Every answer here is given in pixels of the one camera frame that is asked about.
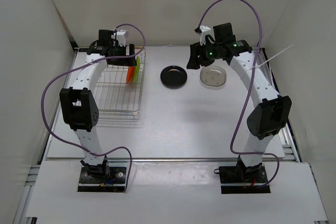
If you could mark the clear bumpy glass plate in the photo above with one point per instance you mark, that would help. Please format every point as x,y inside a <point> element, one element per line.
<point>213,85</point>

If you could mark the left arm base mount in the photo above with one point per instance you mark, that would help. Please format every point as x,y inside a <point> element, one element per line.
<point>115,182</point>

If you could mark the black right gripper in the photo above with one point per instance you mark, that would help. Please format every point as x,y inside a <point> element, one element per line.
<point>195,62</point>

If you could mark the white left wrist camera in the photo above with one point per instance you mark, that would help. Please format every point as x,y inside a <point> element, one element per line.
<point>121,37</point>

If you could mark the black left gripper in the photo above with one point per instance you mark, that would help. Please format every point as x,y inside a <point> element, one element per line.
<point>129,61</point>

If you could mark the aluminium table frame rail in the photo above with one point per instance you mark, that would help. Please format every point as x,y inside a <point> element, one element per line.
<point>286,134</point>

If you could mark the white zip tie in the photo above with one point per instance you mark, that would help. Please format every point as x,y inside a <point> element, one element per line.
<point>273,57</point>

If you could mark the green plate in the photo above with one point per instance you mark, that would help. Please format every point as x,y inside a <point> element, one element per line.
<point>136,71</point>

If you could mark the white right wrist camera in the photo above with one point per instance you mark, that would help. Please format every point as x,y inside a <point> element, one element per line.
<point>202,31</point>

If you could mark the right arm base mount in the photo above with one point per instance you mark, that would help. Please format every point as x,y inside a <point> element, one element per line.
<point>233,183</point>

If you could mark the orange plate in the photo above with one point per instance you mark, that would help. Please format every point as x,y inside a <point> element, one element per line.
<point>130,74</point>

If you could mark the clear ribbed glass plate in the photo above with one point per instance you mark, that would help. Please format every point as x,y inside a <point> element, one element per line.
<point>213,74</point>

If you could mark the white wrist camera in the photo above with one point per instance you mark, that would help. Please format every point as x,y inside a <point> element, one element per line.
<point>121,37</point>
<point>202,31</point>

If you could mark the metal wire dish rack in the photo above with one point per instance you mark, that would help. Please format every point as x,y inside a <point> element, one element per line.
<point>117,99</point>

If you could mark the black plate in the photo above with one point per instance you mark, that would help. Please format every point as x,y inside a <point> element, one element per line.
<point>173,77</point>

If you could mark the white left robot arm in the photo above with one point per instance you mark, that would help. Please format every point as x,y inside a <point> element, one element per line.
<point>78,105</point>

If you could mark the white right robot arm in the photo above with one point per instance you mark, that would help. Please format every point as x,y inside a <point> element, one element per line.
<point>271,109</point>

